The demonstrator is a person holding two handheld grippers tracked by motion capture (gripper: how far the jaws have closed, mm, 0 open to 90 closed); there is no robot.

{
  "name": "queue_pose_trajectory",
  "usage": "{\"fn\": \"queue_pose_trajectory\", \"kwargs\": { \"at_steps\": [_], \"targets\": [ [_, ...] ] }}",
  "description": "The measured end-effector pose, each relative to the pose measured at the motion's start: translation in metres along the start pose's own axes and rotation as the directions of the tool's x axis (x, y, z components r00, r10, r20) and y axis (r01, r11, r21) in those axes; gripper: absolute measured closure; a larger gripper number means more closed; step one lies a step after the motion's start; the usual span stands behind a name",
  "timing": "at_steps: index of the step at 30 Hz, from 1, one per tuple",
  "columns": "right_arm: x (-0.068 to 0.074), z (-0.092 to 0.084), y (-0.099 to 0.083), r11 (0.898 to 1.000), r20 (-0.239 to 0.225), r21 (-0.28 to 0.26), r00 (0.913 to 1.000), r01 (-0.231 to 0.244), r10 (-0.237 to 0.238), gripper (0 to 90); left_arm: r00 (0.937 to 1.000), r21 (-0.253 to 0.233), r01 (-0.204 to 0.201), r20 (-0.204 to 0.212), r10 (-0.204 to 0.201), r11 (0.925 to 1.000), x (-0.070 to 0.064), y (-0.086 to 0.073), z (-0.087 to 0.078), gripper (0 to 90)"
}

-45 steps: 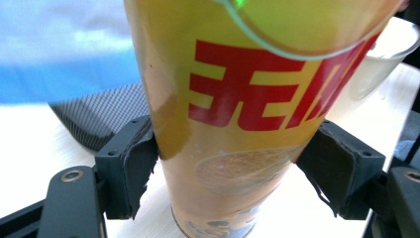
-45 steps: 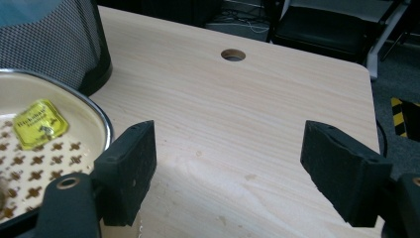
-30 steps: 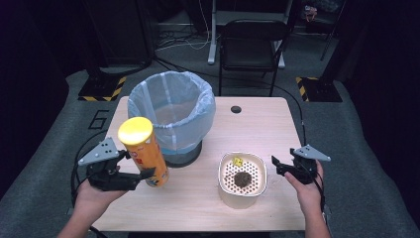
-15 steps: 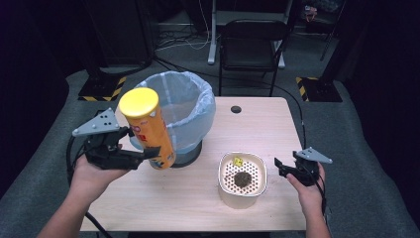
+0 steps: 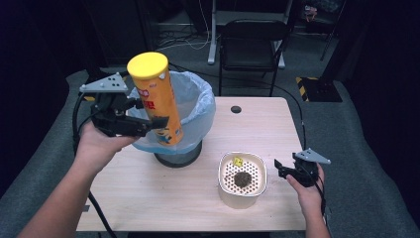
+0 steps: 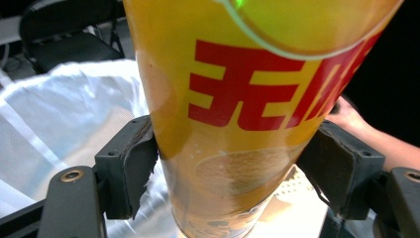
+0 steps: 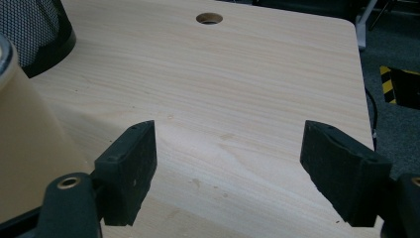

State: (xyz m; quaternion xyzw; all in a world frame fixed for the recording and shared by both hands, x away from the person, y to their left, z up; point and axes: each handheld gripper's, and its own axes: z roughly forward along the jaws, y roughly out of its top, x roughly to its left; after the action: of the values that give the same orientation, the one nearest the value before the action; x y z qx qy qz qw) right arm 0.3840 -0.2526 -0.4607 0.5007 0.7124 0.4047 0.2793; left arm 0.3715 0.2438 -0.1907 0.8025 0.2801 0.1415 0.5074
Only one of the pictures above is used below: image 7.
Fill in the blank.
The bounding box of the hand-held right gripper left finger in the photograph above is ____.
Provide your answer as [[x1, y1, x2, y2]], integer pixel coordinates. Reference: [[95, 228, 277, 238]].
[[93, 119, 158, 227]]

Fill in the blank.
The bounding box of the beige container with perforated strainer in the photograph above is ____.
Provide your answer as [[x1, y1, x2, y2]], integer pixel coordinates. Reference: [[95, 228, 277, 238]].
[[0, 33, 97, 224]]

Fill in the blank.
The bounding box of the black mesh waste bin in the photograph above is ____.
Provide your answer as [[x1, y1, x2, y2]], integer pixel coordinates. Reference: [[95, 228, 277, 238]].
[[0, 0, 77, 79]]

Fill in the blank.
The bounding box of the black yellow striped base plate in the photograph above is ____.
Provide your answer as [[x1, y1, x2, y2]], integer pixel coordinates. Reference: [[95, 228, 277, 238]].
[[378, 64, 420, 111]]

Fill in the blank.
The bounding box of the black floor cable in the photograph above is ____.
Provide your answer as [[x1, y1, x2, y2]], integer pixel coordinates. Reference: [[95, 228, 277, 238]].
[[364, 86, 379, 151]]

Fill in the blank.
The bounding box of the white desk frame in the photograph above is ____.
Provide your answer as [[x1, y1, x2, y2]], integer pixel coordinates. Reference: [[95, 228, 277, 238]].
[[354, 0, 379, 52]]

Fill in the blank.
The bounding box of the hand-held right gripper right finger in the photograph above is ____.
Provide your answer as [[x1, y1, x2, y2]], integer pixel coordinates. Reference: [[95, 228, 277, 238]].
[[299, 119, 393, 228]]

